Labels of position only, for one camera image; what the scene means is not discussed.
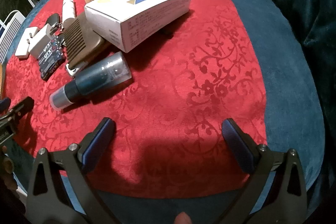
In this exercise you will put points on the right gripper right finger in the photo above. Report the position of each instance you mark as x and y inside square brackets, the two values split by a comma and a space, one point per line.
[275, 191]

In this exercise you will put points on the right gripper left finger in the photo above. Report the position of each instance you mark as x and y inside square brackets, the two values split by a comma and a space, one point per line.
[47, 198]

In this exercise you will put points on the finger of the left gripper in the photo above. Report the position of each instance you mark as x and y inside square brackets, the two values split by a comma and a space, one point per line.
[10, 120]

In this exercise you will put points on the small white square box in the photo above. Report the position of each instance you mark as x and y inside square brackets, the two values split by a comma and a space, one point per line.
[22, 51]

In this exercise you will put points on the red lighter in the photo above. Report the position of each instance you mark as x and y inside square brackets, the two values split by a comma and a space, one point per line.
[51, 57]

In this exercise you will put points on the white charger plug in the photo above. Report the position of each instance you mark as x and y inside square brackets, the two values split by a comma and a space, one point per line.
[40, 40]

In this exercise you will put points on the brown wooden comb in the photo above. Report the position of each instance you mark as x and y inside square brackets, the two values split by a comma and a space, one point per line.
[82, 43]

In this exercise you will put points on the black oval key fob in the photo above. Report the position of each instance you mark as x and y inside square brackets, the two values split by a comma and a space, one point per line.
[53, 20]

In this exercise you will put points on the blue spray bottle clear cap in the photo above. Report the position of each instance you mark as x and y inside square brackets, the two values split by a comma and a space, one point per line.
[107, 73]

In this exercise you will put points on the white tube bottle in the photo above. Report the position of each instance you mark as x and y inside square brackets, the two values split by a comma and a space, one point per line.
[68, 13]

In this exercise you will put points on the white medicine box blue stripe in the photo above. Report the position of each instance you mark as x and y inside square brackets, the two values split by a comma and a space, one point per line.
[127, 23]

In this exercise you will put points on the person's hand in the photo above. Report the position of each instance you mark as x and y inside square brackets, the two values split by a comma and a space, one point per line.
[182, 218]

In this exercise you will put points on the white panel heater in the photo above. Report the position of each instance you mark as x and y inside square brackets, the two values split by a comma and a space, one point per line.
[11, 29]

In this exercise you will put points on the red patterned cloth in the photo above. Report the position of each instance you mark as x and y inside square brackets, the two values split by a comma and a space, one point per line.
[187, 79]

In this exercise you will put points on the blue velvet blanket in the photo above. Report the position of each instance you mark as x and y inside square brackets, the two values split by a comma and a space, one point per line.
[294, 42]

